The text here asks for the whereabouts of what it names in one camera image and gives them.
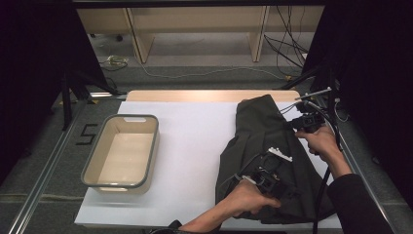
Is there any person's right hand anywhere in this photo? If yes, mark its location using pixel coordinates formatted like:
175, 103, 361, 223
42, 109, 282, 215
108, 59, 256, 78
294, 125, 342, 164

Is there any beige basket with grey rim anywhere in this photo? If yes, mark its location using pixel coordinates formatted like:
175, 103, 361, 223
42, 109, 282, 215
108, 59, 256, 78
81, 113, 160, 196

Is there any coiled pale cable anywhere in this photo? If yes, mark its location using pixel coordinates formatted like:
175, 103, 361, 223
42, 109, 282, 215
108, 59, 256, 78
98, 55, 130, 72

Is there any short metal bar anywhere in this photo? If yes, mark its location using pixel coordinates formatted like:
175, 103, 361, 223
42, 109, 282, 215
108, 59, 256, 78
89, 92, 129, 99

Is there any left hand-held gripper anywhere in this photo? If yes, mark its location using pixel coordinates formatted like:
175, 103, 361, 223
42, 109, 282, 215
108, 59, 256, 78
242, 146, 293, 199

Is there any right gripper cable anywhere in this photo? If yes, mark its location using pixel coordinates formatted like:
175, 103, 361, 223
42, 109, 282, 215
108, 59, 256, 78
279, 99, 343, 234

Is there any black tripod stand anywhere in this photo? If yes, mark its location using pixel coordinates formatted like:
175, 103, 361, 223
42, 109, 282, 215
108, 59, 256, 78
274, 64, 339, 126
59, 69, 121, 131

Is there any beige wooden desk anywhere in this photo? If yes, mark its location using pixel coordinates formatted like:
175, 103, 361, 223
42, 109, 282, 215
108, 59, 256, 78
76, 5, 325, 64

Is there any aluminium floor rail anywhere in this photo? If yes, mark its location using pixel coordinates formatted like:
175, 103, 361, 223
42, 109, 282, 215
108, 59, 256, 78
316, 97, 398, 234
8, 100, 87, 234

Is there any dark grey skirt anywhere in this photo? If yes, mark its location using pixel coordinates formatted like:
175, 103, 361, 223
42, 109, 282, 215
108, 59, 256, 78
214, 94, 335, 225

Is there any black curtain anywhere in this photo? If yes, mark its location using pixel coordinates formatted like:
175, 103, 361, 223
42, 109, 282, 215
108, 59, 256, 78
0, 0, 108, 186
301, 0, 413, 209

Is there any person's left hand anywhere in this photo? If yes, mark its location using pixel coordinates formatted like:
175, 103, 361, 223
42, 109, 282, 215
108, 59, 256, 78
225, 179, 282, 217

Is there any bundle of black cables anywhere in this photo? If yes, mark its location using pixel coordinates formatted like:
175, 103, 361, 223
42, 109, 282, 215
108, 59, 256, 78
263, 5, 310, 69

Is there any white table board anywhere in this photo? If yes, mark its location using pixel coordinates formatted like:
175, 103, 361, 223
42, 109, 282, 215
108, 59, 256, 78
74, 100, 344, 230

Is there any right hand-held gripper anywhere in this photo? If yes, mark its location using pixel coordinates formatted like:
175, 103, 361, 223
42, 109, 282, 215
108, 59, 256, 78
285, 87, 333, 135

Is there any light wooden table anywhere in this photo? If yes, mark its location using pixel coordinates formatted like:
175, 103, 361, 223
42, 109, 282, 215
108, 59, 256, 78
126, 90, 303, 103

